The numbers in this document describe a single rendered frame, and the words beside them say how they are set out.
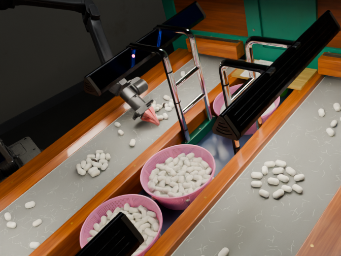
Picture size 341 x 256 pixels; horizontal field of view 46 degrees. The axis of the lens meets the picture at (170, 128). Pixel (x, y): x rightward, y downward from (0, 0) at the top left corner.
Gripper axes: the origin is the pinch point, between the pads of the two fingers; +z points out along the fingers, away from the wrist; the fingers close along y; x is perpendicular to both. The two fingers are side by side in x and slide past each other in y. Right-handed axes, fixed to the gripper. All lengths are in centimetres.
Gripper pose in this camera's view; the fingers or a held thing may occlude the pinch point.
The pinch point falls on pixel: (157, 123)
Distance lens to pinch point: 167.1
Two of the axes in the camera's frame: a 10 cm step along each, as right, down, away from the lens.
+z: 7.2, 6.9, -1.2
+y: 6.4, -5.7, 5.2
